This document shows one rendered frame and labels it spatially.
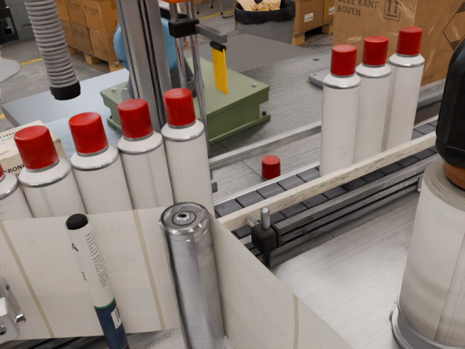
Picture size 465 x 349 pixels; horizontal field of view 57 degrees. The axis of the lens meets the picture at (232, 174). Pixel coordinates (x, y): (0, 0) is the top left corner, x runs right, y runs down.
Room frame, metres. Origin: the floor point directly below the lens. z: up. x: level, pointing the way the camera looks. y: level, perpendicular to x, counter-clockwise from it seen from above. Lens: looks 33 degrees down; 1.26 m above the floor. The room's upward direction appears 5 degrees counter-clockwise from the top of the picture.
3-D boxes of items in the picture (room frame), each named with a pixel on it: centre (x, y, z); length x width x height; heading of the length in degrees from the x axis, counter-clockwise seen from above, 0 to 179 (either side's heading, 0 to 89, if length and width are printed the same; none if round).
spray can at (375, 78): (0.60, -0.22, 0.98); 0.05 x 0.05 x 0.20
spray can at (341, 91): (0.57, -0.16, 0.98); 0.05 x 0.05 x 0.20
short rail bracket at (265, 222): (0.41, -0.04, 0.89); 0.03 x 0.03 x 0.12; 27
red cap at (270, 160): (0.67, -0.07, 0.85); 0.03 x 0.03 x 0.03
